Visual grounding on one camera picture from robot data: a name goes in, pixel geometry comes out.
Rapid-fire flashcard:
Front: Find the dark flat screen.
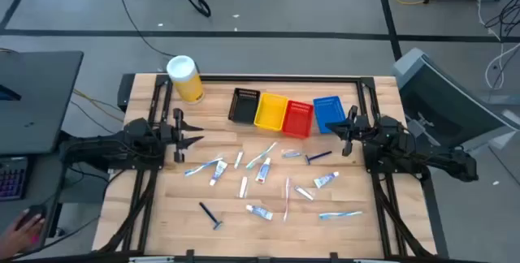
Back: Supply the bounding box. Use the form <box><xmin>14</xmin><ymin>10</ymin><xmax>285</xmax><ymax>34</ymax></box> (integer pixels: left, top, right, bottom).
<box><xmin>0</xmin><ymin>84</ymin><xmax>22</xmax><ymax>102</ymax></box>

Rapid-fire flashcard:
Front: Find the black backlit keyboard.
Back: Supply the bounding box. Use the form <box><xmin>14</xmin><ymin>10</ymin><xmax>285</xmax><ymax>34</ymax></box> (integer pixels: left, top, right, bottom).
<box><xmin>0</xmin><ymin>156</ymin><xmax>30</xmax><ymax>202</ymax></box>

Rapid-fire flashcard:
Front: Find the blue plastic basket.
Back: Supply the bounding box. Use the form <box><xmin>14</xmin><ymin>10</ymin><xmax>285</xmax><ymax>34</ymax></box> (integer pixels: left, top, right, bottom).
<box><xmin>312</xmin><ymin>95</ymin><xmax>347</xmax><ymax>135</ymax></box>

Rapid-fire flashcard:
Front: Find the teal toothbrush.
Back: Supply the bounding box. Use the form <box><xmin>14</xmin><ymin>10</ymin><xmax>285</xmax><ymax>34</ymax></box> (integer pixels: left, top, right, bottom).
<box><xmin>245</xmin><ymin>140</ymin><xmax>280</xmax><ymax>170</ymax></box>

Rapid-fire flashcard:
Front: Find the thin yellow cable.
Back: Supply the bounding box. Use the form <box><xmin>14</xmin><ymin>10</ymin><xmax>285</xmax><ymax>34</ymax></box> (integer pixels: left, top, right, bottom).
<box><xmin>71</xmin><ymin>88</ymin><xmax>125</xmax><ymax>123</ymax></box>

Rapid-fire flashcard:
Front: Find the person's hand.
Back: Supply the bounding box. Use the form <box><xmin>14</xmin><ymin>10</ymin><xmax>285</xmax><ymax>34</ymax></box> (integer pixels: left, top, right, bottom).
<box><xmin>0</xmin><ymin>208</ymin><xmax>46</xmax><ymax>259</ymax></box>

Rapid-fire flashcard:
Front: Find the printed packet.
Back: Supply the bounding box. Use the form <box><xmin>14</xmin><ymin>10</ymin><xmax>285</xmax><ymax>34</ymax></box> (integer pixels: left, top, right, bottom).
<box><xmin>313</xmin><ymin>170</ymin><xmax>340</xmax><ymax>189</ymax></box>

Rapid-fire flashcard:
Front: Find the black cable bundle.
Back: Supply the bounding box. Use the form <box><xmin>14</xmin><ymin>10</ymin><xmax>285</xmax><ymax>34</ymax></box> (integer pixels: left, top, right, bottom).
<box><xmin>97</xmin><ymin>168</ymin><xmax>160</xmax><ymax>254</ymax></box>
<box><xmin>371</xmin><ymin>171</ymin><xmax>438</xmax><ymax>258</ymax></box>

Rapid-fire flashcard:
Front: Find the black plastic basket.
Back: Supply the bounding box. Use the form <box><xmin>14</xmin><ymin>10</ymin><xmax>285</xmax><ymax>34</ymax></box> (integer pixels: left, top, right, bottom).
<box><xmin>227</xmin><ymin>87</ymin><xmax>262</xmax><ymax>126</ymax></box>

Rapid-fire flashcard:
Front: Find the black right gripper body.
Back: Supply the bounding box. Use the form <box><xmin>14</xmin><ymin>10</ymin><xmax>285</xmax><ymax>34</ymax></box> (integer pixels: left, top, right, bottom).
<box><xmin>342</xmin><ymin>105</ymin><xmax>381</xmax><ymax>157</ymax></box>

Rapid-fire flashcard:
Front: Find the yellow canister white lid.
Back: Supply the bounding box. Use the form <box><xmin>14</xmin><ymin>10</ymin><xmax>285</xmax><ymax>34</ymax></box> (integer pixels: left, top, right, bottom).
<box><xmin>166</xmin><ymin>54</ymin><xmax>206</xmax><ymax>105</ymax></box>

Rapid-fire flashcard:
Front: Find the large grey tilted monitor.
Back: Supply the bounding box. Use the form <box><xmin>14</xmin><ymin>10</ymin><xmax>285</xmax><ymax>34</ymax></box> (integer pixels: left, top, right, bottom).
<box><xmin>391</xmin><ymin>47</ymin><xmax>520</xmax><ymax>175</ymax></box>

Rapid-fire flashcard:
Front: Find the yellow plastic basket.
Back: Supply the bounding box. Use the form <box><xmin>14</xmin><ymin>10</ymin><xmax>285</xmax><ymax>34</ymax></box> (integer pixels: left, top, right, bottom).
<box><xmin>253</xmin><ymin>93</ymin><xmax>290</xmax><ymax>132</ymax></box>

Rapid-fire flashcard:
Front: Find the white floor cable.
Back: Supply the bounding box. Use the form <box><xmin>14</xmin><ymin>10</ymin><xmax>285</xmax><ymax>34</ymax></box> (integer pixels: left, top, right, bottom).
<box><xmin>475</xmin><ymin>0</ymin><xmax>520</xmax><ymax>90</ymax></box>

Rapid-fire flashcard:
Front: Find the long black floor cable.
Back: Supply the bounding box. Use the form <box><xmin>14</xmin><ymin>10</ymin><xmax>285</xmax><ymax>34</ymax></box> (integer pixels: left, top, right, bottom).
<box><xmin>112</xmin><ymin>0</ymin><xmax>176</xmax><ymax>58</ymax></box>

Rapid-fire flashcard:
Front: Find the red plastic basket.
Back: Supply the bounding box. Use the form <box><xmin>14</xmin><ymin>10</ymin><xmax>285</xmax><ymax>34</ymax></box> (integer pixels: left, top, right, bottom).
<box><xmin>281</xmin><ymin>100</ymin><xmax>315</xmax><ymax>140</ymax></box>

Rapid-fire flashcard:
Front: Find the black computer mouse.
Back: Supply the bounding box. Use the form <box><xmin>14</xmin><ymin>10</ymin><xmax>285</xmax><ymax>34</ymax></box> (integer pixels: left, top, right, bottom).
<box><xmin>15</xmin><ymin>204</ymin><xmax>48</xmax><ymax>231</ymax></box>

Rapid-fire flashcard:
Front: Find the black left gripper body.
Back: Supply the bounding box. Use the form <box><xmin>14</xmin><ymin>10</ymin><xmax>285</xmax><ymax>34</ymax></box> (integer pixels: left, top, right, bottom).
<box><xmin>160</xmin><ymin>107</ymin><xmax>186</xmax><ymax>164</ymax></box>

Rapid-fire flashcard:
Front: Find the pink toothbrush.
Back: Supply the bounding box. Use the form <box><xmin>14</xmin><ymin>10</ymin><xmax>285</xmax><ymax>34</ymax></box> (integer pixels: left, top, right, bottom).
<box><xmin>282</xmin><ymin>176</ymin><xmax>292</xmax><ymax>222</ymax></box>

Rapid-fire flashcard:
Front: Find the small white toothpaste tube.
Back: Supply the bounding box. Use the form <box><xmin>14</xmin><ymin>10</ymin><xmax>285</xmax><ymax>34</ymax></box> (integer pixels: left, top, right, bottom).
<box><xmin>254</xmin><ymin>156</ymin><xmax>272</xmax><ymax>185</ymax></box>
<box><xmin>245</xmin><ymin>204</ymin><xmax>275</xmax><ymax>222</ymax></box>
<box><xmin>208</xmin><ymin>159</ymin><xmax>229</xmax><ymax>188</ymax></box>

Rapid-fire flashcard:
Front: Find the black coiled cable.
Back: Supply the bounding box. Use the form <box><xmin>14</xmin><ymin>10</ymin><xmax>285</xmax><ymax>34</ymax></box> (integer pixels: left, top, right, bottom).
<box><xmin>184</xmin><ymin>0</ymin><xmax>213</xmax><ymax>18</ymax></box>

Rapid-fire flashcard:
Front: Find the black desk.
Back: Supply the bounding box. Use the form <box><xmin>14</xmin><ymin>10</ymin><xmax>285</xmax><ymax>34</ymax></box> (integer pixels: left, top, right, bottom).
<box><xmin>0</xmin><ymin>50</ymin><xmax>85</xmax><ymax>157</ymax></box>

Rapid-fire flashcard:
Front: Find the black cable tangle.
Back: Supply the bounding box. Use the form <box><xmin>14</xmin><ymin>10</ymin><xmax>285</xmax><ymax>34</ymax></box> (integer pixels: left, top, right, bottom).
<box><xmin>484</xmin><ymin>0</ymin><xmax>520</xmax><ymax>47</ymax></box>

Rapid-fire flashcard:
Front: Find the grey keyboard desk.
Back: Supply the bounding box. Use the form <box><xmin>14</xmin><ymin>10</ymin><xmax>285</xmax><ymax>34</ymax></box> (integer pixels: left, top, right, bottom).
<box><xmin>0</xmin><ymin>151</ymin><xmax>71</xmax><ymax>256</ymax></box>

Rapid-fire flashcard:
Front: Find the dark blue disposable razor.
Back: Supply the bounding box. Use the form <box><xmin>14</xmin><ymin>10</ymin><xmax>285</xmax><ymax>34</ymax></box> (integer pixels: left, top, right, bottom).
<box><xmin>197</xmin><ymin>201</ymin><xmax>224</xmax><ymax>231</ymax></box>
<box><xmin>304</xmin><ymin>150</ymin><xmax>333</xmax><ymax>166</ymax></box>

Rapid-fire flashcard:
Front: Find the blue toothbrush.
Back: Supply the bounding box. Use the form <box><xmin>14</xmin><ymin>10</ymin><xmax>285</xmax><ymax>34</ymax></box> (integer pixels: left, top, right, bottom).
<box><xmin>184</xmin><ymin>156</ymin><xmax>224</xmax><ymax>177</ymax></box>
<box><xmin>318</xmin><ymin>210</ymin><xmax>364</xmax><ymax>221</ymax></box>

